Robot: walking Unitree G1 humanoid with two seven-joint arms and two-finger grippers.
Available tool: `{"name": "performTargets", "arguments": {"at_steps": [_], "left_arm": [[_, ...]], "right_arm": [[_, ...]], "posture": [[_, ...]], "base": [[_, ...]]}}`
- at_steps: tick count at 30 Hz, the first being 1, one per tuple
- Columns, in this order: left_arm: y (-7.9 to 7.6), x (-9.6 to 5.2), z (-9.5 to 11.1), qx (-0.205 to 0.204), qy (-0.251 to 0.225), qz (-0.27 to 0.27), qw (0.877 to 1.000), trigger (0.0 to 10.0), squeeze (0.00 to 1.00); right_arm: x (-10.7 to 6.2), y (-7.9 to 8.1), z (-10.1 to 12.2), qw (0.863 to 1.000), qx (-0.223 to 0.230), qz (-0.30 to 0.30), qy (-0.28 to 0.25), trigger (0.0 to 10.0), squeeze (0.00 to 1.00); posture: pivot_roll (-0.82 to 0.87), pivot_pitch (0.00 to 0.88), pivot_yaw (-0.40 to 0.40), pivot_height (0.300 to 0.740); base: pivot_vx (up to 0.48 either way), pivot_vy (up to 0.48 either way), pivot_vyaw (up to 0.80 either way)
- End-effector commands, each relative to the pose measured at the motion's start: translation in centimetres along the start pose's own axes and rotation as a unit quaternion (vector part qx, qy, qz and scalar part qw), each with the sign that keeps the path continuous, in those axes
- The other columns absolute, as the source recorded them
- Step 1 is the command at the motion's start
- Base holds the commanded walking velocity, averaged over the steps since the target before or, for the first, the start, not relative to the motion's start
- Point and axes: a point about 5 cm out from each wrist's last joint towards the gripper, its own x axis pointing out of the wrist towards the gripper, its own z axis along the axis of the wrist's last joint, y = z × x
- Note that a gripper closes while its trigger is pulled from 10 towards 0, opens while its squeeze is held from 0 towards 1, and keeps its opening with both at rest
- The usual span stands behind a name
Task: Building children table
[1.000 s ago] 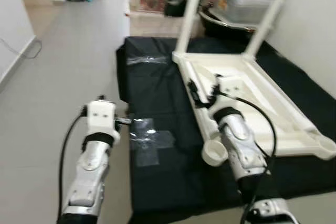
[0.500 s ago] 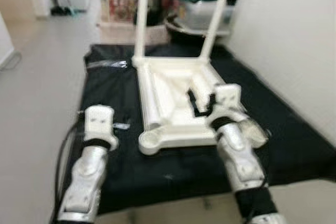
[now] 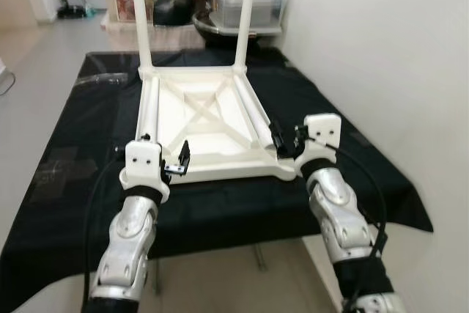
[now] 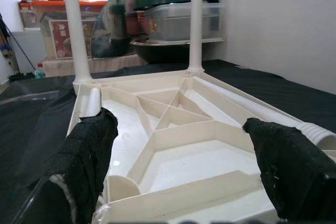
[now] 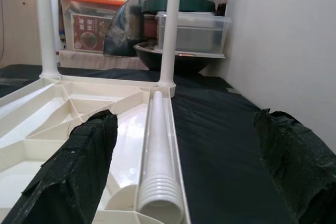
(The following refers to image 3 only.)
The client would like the black tablecloth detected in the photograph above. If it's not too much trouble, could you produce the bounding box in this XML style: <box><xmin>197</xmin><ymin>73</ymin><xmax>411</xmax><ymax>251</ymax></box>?
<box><xmin>0</xmin><ymin>49</ymin><xmax>433</xmax><ymax>310</ymax></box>

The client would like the wide clear tape patch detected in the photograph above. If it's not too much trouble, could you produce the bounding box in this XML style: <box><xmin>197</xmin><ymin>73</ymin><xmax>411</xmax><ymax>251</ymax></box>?
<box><xmin>33</xmin><ymin>148</ymin><xmax>96</xmax><ymax>196</ymax></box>

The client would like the white plastic table top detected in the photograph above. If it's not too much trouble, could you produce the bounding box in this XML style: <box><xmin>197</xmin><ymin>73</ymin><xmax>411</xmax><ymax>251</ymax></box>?
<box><xmin>136</xmin><ymin>64</ymin><xmax>301</xmax><ymax>184</ymax></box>

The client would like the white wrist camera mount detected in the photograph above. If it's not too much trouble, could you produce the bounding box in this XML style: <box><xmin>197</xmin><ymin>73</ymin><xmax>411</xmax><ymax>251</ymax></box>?
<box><xmin>297</xmin><ymin>114</ymin><xmax>342</xmax><ymax>174</ymax></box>
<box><xmin>119</xmin><ymin>139</ymin><xmax>171</xmax><ymax>200</ymax></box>

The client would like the beige cardboard box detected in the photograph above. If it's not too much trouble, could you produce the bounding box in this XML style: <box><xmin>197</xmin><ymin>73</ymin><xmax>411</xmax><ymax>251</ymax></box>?
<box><xmin>103</xmin><ymin>20</ymin><xmax>199</xmax><ymax>51</ymax></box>

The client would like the metal folding table frame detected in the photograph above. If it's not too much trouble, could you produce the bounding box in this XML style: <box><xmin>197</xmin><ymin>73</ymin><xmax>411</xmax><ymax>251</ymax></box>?
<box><xmin>150</xmin><ymin>243</ymin><xmax>268</xmax><ymax>295</ymax></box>

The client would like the clear plastic storage box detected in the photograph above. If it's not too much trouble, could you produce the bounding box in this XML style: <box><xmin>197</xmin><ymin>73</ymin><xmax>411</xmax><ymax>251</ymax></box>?
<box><xmin>213</xmin><ymin>0</ymin><xmax>287</xmax><ymax>28</ymax></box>

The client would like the long clear tape strip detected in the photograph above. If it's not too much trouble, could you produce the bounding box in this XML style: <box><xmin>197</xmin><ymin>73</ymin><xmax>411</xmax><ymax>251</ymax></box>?
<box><xmin>92</xmin><ymin>71</ymin><xmax>140</xmax><ymax>84</ymax></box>

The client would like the black wok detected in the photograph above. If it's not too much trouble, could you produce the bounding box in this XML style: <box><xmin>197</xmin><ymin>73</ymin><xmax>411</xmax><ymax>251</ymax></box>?
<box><xmin>192</xmin><ymin>12</ymin><xmax>283</xmax><ymax>40</ymax></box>

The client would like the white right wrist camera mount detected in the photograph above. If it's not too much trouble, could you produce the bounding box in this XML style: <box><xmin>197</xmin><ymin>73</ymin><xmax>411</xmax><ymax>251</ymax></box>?
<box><xmin>297</xmin><ymin>114</ymin><xmax>342</xmax><ymax>174</ymax></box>

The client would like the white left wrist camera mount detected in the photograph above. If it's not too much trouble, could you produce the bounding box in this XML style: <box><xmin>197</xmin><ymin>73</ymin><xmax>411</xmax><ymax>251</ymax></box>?
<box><xmin>119</xmin><ymin>139</ymin><xmax>171</xmax><ymax>200</ymax></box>

